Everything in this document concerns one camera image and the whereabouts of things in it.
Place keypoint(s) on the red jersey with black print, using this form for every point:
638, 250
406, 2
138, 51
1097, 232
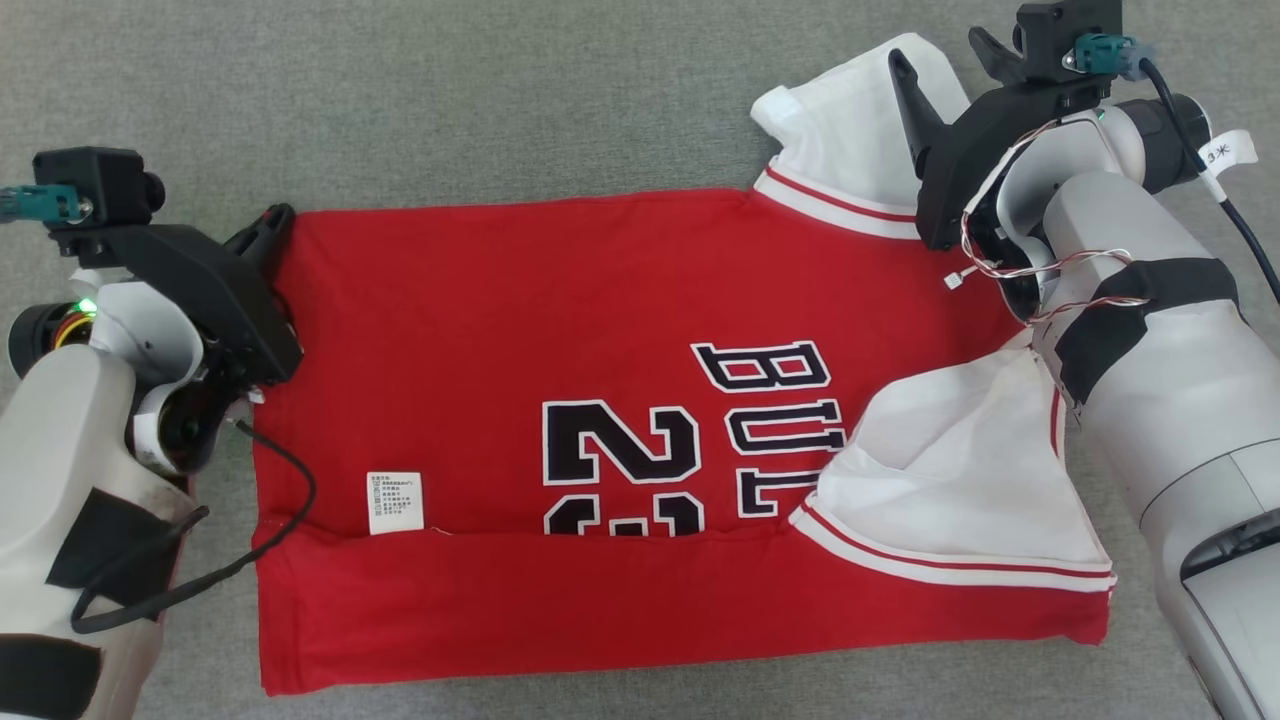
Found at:
480, 330

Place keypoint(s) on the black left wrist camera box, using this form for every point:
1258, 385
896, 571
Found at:
95, 185

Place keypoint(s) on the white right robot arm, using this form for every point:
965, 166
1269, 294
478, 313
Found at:
1160, 350

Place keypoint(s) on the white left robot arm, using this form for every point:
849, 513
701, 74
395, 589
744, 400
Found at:
60, 470

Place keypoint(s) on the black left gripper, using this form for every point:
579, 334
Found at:
200, 290

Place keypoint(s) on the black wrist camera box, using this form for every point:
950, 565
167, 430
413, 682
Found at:
95, 185
1065, 35

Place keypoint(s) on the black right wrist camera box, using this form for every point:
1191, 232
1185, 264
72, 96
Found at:
1065, 35

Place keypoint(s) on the grey fabric sofa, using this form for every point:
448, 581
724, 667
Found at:
500, 100

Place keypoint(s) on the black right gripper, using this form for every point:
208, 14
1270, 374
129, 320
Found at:
985, 130

